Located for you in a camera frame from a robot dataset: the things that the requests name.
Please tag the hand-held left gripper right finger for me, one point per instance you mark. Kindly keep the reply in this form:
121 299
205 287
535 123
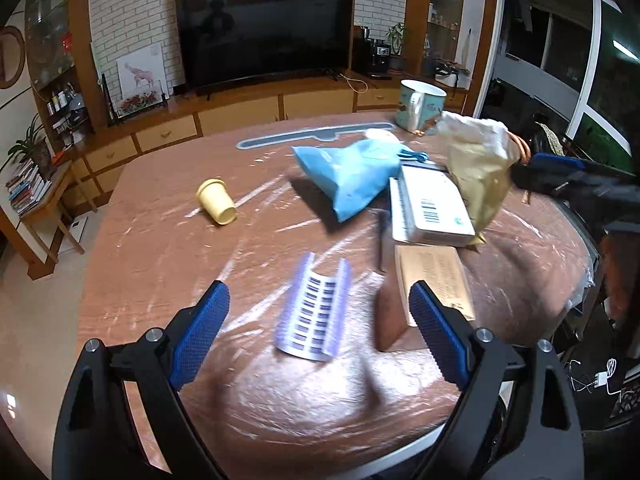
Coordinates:
440 335

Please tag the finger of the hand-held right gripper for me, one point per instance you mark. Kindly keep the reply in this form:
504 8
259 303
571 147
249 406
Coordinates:
540 180
555 162

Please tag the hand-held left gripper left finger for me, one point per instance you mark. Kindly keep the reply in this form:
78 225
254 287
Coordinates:
200 335

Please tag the beige paper bag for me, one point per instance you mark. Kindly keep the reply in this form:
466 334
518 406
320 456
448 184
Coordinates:
475 170

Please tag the brown cardboard box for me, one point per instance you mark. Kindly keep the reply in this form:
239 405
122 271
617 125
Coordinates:
435 270

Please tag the white barcode box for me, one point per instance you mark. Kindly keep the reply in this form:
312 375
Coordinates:
425 195

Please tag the blue clip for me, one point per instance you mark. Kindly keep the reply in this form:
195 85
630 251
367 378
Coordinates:
412 156

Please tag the white countertop appliance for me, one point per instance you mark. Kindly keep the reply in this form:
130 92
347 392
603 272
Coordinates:
452 75

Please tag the yellow paper cup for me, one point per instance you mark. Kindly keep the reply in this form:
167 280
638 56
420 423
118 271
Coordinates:
215 200

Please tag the teal floral mug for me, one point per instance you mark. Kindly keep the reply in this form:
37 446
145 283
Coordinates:
425 105

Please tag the white floor device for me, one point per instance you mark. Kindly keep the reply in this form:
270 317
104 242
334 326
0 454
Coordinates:
79 223

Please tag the blue plastic pouch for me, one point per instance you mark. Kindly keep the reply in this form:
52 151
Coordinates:
350 175

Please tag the wooden shelf cabinet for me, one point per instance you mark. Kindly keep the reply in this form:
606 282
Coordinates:
445 10

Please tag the small potted plant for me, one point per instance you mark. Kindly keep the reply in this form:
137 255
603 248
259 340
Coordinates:
396 42

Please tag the wooden side table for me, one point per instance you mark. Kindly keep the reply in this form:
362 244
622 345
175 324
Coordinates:
47 205

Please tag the black coffee machine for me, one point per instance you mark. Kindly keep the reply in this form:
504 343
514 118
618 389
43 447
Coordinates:
377 57

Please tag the stack of books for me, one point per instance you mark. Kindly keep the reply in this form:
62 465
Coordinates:
25 190

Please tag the wooden television cabinet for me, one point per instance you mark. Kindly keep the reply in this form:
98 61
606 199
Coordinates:
240 110

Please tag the long-leaf potted plant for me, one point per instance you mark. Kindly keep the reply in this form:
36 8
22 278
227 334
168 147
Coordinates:
30 137

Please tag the black flat television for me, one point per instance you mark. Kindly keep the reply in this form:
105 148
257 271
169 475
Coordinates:
265 35

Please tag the glass display cabinet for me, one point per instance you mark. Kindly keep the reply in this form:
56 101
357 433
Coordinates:
50 35

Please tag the red flower picture frame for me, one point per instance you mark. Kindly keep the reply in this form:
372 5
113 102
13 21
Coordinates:
137 103

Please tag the round wooden wall plaque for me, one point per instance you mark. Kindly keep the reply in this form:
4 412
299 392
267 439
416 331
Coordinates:
10 57

